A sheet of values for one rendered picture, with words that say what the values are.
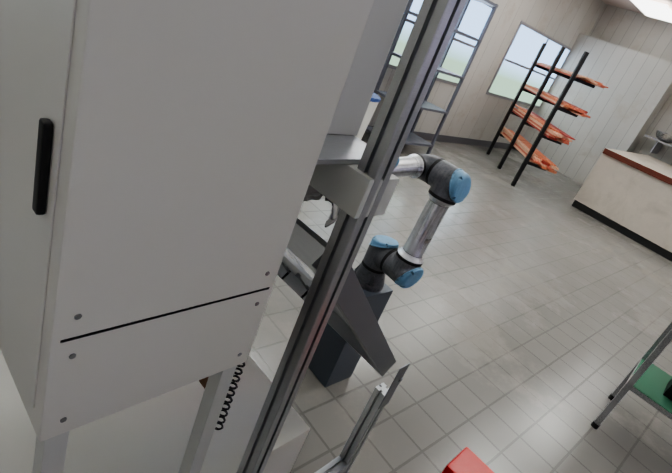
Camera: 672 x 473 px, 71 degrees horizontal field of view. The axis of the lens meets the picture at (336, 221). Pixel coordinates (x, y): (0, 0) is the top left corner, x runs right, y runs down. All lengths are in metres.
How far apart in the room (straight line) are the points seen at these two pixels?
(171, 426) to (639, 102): 10.09
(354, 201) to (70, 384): 0.45
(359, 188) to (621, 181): 7.48
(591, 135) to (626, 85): 1.06
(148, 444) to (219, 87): 0.88
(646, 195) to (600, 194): 0.60
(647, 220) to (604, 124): 3.20
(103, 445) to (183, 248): 0.69
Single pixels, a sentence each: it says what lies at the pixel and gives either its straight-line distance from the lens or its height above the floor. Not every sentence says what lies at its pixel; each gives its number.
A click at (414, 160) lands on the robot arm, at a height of 1.16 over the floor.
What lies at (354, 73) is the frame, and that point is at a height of 1.50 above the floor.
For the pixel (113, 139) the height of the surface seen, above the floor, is 1.41.
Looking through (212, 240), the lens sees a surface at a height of 1.28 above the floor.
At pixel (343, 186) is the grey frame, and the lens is 0.74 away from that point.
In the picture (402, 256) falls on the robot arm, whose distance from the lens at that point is 1.91.
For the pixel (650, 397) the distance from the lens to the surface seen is 3.12.
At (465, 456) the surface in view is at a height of 0.78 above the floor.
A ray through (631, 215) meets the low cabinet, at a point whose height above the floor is 0.30.
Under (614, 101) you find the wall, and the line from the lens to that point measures 10.73.
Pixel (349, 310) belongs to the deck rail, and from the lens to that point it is 1.01.
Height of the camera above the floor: 1.60
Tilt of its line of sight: 24 degrees down
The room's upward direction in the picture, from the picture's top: 22 degrees clockwise
